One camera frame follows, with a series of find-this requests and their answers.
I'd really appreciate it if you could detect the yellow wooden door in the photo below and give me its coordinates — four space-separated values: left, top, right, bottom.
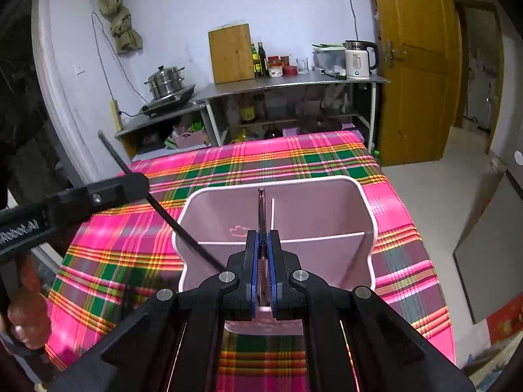
369 0 462 168

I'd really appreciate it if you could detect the purple storage box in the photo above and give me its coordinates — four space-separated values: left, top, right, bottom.
281 122 364 139

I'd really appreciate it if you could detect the tall metal kitchen table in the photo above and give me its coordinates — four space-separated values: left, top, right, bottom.
192 69 391 153

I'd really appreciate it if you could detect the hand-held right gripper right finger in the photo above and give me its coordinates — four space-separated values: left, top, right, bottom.
266 230 477 392

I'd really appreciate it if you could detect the yellow power strip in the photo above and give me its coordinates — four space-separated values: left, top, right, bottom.
110 99 123 132

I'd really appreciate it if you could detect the grey wall cable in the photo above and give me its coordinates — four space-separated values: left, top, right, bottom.
341 0 361 42

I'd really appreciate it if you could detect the pink plaid tablecloth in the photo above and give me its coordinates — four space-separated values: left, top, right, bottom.
44 131 456 392

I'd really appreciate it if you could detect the dark sauce bottle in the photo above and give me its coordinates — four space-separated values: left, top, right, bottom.
257 42 269 78

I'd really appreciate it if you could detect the plastic container with green lid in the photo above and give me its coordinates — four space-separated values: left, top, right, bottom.
312 43 347 73

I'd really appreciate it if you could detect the black chopstick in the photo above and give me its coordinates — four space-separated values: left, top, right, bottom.
97 130 225 273

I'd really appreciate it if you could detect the metal spoon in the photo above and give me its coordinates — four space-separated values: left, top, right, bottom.
256 188 271 308

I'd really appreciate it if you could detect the dark frying pan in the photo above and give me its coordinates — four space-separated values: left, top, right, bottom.
300 116 342 132

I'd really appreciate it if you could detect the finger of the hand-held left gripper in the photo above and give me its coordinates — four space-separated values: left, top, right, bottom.
46 172 150 228

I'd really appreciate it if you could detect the person's left hand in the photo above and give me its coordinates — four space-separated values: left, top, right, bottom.
7 253 52 351

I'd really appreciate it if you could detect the black induction cooker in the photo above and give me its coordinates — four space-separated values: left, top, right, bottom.
141 84 197 118

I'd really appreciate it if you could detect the red paper packet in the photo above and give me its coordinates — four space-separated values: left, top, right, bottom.
488 304 523 346

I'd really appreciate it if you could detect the wooden cutting board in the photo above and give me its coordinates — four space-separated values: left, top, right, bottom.
208 23 256 85

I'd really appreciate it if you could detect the thin wall cable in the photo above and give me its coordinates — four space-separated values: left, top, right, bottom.
90 11 116 103

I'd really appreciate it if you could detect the white electric kettle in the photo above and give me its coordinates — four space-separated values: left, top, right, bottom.
344 40 380 80

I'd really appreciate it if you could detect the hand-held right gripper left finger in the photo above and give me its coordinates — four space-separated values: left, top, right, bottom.
49 230 262 392

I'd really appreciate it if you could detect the metal door handle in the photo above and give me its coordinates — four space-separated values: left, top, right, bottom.
381 40 408 68

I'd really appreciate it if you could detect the hanging green cloth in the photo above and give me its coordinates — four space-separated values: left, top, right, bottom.
97 0 144 55

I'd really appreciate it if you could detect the stainless steel steamer pot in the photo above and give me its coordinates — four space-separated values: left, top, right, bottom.
144 64 186 99

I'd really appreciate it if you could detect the low metal kitchen table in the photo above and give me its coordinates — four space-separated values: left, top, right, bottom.
114 102 207 161

